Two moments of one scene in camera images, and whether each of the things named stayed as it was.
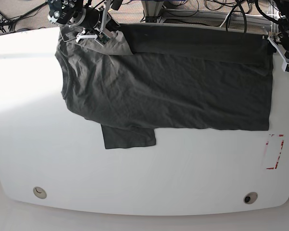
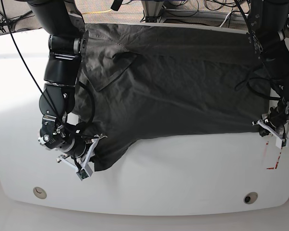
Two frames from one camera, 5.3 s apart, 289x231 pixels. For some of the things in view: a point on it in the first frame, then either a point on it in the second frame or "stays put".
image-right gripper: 288,47 to 277,121
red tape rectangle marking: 276,165 stays put
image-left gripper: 99,22 to 61,158
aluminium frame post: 151,8 stays put
